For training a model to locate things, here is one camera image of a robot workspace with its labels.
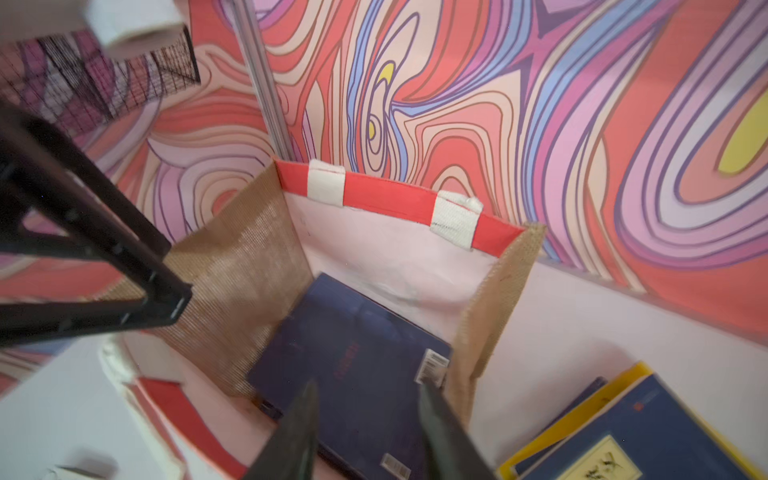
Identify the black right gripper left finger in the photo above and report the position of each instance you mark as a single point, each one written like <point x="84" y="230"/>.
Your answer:
<point x="291" y="450"/>

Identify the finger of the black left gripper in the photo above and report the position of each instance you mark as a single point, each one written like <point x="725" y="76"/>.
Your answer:
<point x="56" y="203"/>

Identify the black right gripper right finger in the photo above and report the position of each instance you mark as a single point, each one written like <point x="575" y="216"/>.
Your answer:
<point x="449" y="452"/>

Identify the navy book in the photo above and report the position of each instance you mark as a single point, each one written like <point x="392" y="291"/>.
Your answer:
<point x="646" y="433"/>
<point x="368" y="363"/>

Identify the red beige canvas tote bag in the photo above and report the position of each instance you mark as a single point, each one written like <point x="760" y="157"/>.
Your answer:
<point x="436" y="259"/>

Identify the yellow illustrated book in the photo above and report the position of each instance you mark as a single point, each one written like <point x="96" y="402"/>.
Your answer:
<point x="586" y="406"/>

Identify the black wire basket left wall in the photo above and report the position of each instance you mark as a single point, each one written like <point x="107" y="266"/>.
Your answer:
<point x="68" y="81"/>

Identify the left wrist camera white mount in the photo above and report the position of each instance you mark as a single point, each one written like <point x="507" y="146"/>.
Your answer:
<point x="126" y="29"/>

